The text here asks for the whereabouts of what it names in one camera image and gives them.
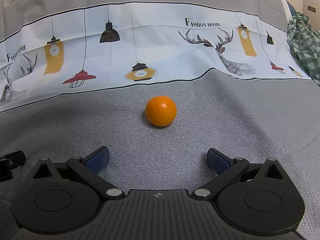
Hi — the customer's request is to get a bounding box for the small orange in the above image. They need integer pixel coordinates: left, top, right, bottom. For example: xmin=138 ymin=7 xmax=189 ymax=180
xmin=145 ymin=96 xmax=177 ymax=127

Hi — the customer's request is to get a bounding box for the grey printed sofa cover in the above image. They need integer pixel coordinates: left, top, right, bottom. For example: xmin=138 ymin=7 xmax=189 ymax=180
xmin=1 ymin=0 xmax=319 ymax=239

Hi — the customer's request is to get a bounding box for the green checkered cloth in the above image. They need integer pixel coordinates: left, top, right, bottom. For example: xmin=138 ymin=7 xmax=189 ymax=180
xmin=287 ymin=12 xmax=319 ymax=86

